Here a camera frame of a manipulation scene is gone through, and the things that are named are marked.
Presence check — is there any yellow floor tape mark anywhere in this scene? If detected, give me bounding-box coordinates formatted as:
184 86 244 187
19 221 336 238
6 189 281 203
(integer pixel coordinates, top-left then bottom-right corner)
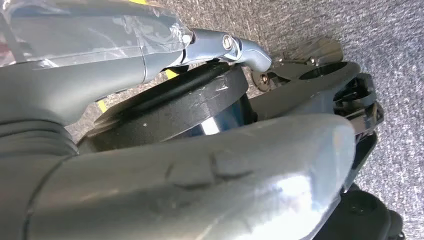
96 0 180 114

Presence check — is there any black robot left leg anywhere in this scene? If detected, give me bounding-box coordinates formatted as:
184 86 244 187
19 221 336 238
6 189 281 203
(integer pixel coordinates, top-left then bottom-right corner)
77 36 406 240

